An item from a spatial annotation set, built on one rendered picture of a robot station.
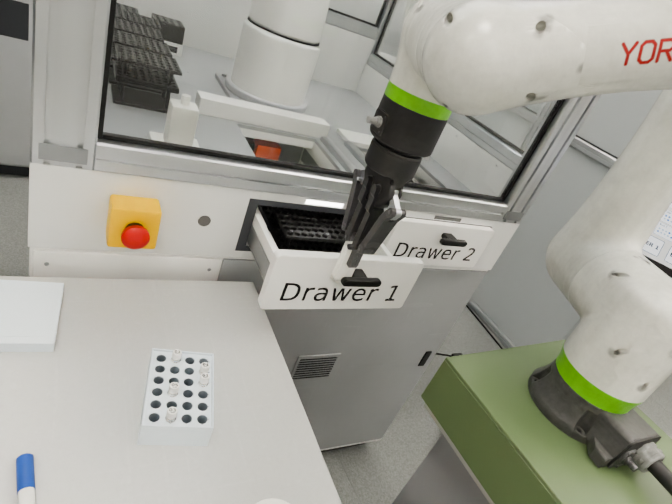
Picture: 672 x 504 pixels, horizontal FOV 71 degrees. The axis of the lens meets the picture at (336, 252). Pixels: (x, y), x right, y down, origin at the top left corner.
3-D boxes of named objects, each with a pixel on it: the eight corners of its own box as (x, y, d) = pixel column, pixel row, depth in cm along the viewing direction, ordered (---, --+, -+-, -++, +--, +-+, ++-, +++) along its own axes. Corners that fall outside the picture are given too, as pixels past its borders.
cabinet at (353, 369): (378, 452, 163) (494, 271, 124) (22, 522, 111) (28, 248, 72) (292, 278, 231) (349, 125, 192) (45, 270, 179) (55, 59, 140)
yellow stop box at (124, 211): (156, 252, 76) (163, 215, 72) (106, 250, 72) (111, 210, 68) (152, 234, 79) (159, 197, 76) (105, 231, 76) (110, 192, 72)
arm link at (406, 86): (491, 4, 61) (415, -29, 59) (529, 15, 51) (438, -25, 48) (443, 107, 68) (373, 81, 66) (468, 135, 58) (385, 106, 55)
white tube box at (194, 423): (207, 446, 60) (213, 428, 58) (136, 445, 57) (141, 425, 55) (208, 371, 70) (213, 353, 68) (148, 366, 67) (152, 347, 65)
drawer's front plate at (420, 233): (473, 267, 117) (495, 231, 112) (378, 262, 102) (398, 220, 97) (469, 263, 118) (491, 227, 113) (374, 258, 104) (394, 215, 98)
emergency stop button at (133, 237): (148, 252, 72) (152, 231, 70) (119, 251, 70) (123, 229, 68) (146, 241, 75) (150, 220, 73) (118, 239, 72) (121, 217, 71)
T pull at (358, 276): (380, 288, 79) (383, 281, 78) (341, 287, 75) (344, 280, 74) (370, 274, 81) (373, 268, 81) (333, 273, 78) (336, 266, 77)
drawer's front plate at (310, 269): (401, 308, 91) (425, 263, 85) (259, 309, 76) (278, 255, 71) (397, 302, 92) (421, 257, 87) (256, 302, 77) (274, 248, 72)
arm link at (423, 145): (466, 126, 62) (429, 101, 68) (395, 108, 56) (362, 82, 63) (445, 167, 65) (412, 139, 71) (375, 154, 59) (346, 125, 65)
